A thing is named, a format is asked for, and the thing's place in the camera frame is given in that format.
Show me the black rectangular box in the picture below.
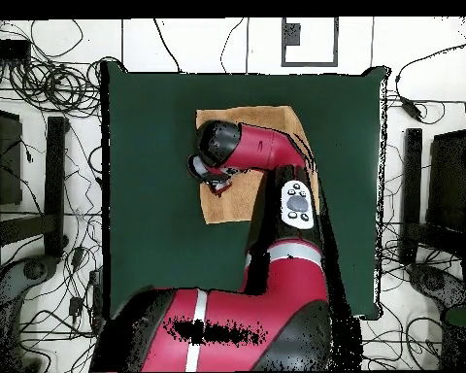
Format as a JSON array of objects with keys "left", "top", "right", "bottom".
[{"left": 0, "top": 38, "right": 32, "bottom": 60}]

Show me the black floor cable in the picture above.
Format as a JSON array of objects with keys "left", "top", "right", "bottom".
[
  {"left": 219, "top": 17, "right": 245, "bottom": 74},
  {"left": 152, "top": 17, "right": 184, "bottom": 74}
]

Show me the dark green table cloth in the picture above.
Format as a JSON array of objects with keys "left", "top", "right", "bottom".
[{"left": 100, "top": 61, "right": 391, "bottom": 322}]

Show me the narrow black power strip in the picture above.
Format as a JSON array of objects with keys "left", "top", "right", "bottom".
[{"left": 87, "top": 266, "right": 107, "bottom": 332}]

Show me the coiled black cable bundle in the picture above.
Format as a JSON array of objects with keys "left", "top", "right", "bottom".
[{"left": 7, "top": 55, "right": 104, "bottom": 118}]

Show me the black power adapter with cable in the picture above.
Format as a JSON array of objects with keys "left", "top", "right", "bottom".
[{"left": 391, "top": 32, "right": 466, "bottom": 122}]

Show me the grey square frame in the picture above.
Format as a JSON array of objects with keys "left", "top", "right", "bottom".
[{"left": 281, "top": 17, "right": 340, "bottom": 68}]

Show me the orange terry towel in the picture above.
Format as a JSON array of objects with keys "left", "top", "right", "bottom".
[{"left": 194, "top": 105, "right": 321, "bottom": 225}]

